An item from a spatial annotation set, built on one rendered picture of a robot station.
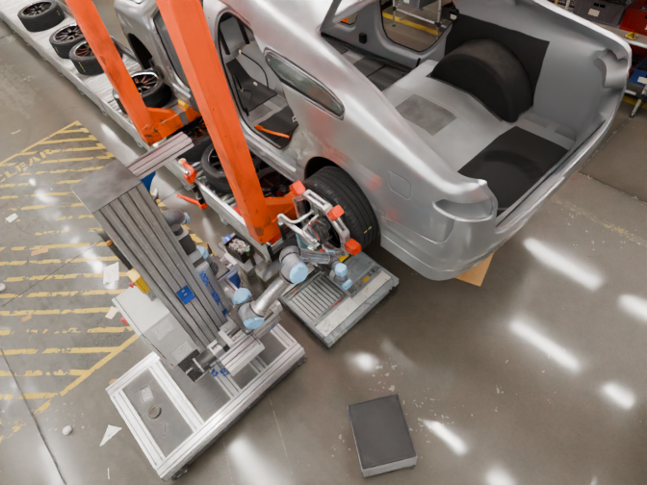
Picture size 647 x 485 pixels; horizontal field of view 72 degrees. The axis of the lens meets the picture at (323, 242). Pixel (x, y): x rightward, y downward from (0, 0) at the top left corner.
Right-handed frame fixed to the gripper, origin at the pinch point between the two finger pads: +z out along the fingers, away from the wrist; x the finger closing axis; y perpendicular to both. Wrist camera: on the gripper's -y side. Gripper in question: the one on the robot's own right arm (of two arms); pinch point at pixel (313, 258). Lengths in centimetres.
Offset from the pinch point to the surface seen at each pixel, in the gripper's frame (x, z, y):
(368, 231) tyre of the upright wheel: -38.9, -15.7, 6.6
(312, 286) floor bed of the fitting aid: -11, 30, -82
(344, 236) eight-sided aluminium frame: -21.5, -10.2, 12.9
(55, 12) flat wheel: -59, 709, -39
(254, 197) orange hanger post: 1, 60, 20
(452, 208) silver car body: -51, -71, 61
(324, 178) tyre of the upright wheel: -37, 23, 35
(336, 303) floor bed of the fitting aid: -11, -1, -75
